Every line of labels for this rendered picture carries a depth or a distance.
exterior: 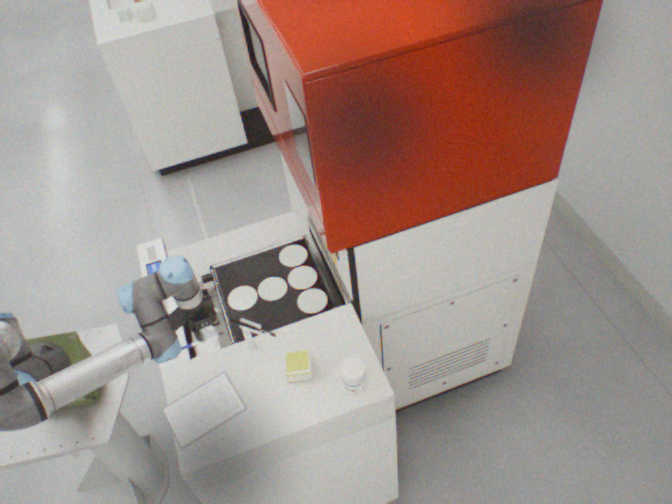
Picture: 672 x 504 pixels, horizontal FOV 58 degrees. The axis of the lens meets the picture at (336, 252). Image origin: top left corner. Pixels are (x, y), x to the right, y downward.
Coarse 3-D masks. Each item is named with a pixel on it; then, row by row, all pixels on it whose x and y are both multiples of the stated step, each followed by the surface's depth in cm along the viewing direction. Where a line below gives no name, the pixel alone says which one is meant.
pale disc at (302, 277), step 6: (294, 270) 212; (300, 270) 212; (306, 270) 211; (312, 270) 211; (288, 276) 210; (294, 276) 210; (300, 276) 210; (306, 276) 210; (312, 276) 209; (294, 282) 208; (300, 282) 208; (306, 282) 208; (312, 282) 208; (300, 288) 207
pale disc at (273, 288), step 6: (264, 282) 210; (270, 282) 209; (276, 282) 209; (282, 282) 209; (258, 288) 208; (264, 288) 208; (270, 288) 208; (276, 288) 207; (282, 288) 207; (264, 294) 206; (270, 294) 206; (276, 294) 206; (282, 294) 205
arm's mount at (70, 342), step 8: (48, 336) 186; (56, 336) 186; (64, 336) 186; (72, 336) 186; (32, 344) 186; (56, 344) 186; (64, 344) 186; (72, 344) 187; (80, 344) 188; (72, 352) 187; (80, 352) 187; (88, 352) 194; (72, 360) 187; (80, 360) 187; (96, 392) 195; (80, 400) 193; (88, 400) 194; (96, 400) 194
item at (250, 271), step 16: (304, 240) 221; (256, 256) 218; (272, 256) 217; (224, 272) 214; (240, 272) 214; (256, 272) 213; (272, 272) 212; (288, 272) 211; (224, 288) 209; (256, 288) 208; (288, 288) 207; (320, 288) 206; (256, 304) 204; (272, 304) 203; (288, 304) 203; (256, 320) 200; (272, 320) 199; (288, 320) 199; (240, 336) 196
